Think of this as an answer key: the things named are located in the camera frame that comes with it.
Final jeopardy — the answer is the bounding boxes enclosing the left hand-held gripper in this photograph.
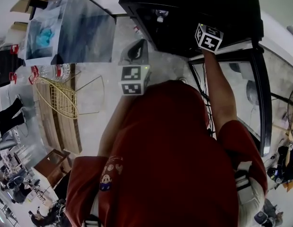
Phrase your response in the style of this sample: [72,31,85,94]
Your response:
[117,38,152,96]

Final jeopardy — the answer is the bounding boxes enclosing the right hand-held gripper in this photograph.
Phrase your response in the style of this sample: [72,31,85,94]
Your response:
[195,22,224,55]

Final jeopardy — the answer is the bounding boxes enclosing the black fridge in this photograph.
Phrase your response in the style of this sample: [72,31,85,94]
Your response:
[118,0,265,58]

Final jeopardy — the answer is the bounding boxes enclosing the clear soda bottle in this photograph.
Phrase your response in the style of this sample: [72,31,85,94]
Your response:
[155,9,170,24]

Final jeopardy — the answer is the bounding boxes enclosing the person's right forearm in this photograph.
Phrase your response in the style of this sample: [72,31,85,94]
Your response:
[202,48,239,137]

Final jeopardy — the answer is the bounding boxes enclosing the large clear water bottle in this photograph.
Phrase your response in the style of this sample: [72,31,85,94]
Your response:
[28,64,56,85]
[53,63,71,82]

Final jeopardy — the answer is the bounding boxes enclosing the grey metal cabinet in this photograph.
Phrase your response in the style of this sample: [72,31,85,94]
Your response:
[55,0,117,64]

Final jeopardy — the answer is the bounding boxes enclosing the person's red shirt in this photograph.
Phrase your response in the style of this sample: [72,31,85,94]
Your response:
[65,80,268,227]

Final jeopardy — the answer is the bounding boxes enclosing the wooden bench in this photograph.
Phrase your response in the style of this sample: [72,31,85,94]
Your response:
[32,77,83,155]

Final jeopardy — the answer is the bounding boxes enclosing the clear plastic bag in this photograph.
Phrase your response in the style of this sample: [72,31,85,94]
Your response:
[24,0,68,61]

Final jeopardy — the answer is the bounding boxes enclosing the black crate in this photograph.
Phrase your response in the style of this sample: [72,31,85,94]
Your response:
[0,49,25,88]

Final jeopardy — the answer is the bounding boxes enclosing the black equipment pile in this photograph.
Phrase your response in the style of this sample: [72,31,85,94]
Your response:
[266,144,293,184]

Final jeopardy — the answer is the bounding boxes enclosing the white waist pack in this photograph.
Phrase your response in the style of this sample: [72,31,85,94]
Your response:
[235,161,266,227]

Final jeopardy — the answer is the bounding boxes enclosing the thin metal frame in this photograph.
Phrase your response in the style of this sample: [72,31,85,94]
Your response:
[74,74,106,116]

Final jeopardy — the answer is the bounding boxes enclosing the black cables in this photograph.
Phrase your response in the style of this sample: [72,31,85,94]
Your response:
[190,61,218,138]

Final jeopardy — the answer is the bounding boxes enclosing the gold wire chair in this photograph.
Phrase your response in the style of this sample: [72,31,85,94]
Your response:
[33,76,80,121]

